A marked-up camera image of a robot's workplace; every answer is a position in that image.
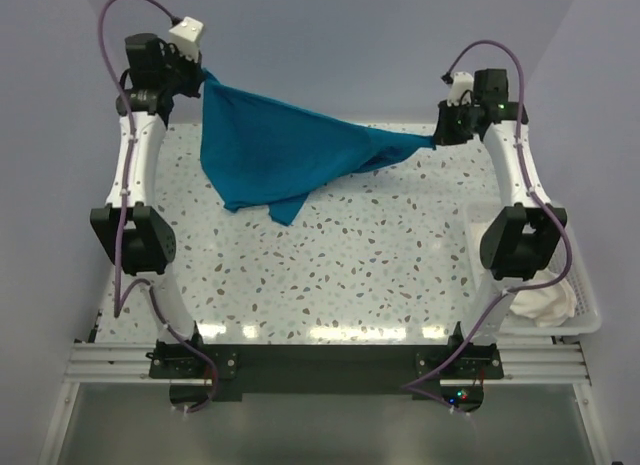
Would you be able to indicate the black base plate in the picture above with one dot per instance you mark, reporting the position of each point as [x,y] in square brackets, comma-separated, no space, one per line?
[229,372]

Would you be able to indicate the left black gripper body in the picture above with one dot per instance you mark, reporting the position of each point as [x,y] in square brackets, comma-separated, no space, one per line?
[182,75]

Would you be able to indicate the white t shirt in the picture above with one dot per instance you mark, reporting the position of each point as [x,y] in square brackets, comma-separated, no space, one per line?
[548,307]

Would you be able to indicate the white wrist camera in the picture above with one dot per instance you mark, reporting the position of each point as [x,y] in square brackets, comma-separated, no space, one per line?
[461,89]
[186,36]

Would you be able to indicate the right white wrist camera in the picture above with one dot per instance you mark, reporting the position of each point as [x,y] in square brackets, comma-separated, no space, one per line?
[461,89]

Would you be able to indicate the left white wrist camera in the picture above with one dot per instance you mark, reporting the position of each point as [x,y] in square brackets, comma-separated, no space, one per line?
[186,36]

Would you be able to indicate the blue polo t shirt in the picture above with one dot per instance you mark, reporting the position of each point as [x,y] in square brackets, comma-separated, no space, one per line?
[258,151]

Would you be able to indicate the aluminium rail frame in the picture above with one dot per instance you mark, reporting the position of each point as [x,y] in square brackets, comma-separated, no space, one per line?
[526,361]

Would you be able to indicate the white plastic basket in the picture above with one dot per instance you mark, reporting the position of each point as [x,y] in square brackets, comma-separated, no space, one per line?
[477,216]

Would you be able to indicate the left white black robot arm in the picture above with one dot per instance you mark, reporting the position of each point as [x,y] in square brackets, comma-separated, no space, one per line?
[140,244]

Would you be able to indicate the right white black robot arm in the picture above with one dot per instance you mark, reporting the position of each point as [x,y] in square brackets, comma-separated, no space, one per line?
[523,236]

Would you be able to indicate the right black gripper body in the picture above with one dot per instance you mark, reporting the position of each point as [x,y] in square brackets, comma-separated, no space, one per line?
[456,124]

